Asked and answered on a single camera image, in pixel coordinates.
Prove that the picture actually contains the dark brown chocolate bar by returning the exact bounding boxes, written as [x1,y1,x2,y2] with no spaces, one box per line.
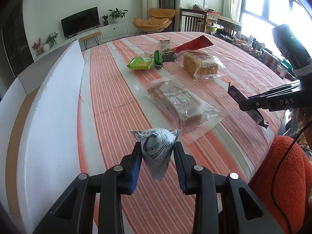
[227,82,269,129]

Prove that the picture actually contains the grey white snack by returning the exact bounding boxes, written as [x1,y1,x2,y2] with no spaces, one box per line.
[127,127,181,181]

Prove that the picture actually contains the green sausage stick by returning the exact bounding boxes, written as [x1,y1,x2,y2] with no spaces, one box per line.
[153,50,163,69]

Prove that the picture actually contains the long gummy candy packet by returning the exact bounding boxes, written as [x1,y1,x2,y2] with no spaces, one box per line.
[160,39,175,62]

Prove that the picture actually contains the person's right hand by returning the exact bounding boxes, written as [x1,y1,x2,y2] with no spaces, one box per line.
[297,108,311,126]

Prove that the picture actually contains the orange fuzzy cushion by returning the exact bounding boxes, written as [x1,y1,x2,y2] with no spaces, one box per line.
[249,136,311,233]

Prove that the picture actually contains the bagged bread loaf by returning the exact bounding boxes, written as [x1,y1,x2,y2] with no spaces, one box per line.
[177,50,229,80]

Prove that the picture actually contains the striped orange white tablecloth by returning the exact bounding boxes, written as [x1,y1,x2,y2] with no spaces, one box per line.
[78,32,284,182]

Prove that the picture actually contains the clear bag brown biscuits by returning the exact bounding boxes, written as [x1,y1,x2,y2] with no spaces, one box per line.
[146,76,226,144]

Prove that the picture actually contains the cluttered wooden side table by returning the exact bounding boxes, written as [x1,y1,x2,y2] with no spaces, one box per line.
[192,4,298,81]

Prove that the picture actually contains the red snack packet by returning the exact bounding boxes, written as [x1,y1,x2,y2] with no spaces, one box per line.
[171,35,213,53]

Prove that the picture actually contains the white foam board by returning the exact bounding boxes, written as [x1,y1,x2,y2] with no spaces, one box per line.
[1,41,85,233]

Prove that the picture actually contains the wooden slatted chair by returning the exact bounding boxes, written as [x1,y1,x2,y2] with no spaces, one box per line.
[179,8,208,33]

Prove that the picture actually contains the green snack packet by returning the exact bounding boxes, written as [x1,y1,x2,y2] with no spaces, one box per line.
[127,57,154,70]

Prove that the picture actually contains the orange lounge chair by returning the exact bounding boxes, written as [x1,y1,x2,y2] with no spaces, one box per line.
[133,8,176,36]

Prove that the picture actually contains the small wooden bench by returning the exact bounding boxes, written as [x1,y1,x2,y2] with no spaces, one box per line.
[79,31,102,50]

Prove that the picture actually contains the white tv cabinet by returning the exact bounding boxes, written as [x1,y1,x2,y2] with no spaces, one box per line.
[34,22,129,61]

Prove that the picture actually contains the red flower plant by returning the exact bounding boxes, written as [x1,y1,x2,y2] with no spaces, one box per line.
[32,37,42,56]

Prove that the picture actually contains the white vase green plant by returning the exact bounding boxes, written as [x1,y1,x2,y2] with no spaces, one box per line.
[43,32,58,52]

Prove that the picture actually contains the large potted green plant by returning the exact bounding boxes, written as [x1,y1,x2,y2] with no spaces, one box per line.
[108,8,129,23]

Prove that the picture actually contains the small potted plant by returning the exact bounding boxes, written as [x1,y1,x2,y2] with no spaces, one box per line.
[102,15,109,26]

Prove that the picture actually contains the black flat television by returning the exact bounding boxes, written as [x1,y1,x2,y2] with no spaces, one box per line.
[61,7,100,38]

